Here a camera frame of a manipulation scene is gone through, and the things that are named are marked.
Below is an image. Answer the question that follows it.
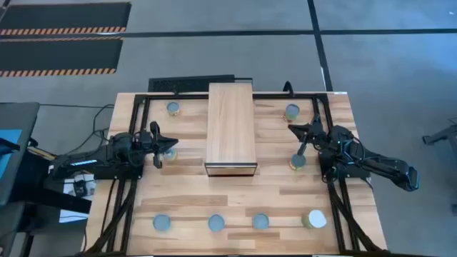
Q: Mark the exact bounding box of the black perforated floor mat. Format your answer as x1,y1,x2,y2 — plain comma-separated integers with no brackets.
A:
147,74,236,94

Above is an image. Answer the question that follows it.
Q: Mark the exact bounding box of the tall teal and yellow can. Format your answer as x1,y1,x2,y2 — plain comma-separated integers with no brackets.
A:
162,146,179,162

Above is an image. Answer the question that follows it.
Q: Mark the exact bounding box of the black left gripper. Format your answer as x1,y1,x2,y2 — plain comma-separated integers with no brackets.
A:
137,121,179,170

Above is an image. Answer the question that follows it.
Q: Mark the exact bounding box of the black hazard-striped floor mat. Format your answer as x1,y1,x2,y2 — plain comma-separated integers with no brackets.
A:
0,36,124,79
0,1,132,37

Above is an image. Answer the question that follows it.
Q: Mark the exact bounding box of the black cable loop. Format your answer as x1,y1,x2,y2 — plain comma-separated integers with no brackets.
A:
282,80,296,98

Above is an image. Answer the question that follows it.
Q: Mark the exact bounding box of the black power adapter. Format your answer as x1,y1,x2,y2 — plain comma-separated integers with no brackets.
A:
73,179,89,196

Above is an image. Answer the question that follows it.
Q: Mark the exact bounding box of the short teal can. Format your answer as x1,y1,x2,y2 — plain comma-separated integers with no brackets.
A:
152,213,172,232

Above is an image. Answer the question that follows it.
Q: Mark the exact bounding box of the black metal table frame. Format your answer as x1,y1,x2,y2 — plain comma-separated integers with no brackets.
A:
84,92,386,256

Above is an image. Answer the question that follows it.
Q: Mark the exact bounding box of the wooden shelf with black frame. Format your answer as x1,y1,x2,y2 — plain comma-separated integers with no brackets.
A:
204,82,258,178

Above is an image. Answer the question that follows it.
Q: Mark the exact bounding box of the tall light green orange can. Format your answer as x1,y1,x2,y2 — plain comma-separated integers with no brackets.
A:
301,208,328,230

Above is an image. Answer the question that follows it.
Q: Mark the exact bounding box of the tall pink mixed fruit can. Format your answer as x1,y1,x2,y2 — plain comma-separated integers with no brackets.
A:
251,212,270,231

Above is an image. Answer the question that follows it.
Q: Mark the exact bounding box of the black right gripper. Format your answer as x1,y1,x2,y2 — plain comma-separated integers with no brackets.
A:
288,114,335,157

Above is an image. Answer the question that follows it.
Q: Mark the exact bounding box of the short blue-lidded can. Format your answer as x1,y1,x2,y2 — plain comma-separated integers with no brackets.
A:
207,213,226,232

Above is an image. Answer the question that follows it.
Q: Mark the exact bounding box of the small yellowish can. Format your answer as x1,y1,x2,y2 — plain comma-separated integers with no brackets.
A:
166,101,181,117

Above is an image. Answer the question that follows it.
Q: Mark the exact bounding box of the dark green orange-print can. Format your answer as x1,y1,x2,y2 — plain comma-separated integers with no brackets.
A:
284,103,301,123

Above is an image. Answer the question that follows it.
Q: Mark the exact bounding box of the short yellow orange can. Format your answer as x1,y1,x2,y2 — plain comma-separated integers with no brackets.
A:
288,153,307,171

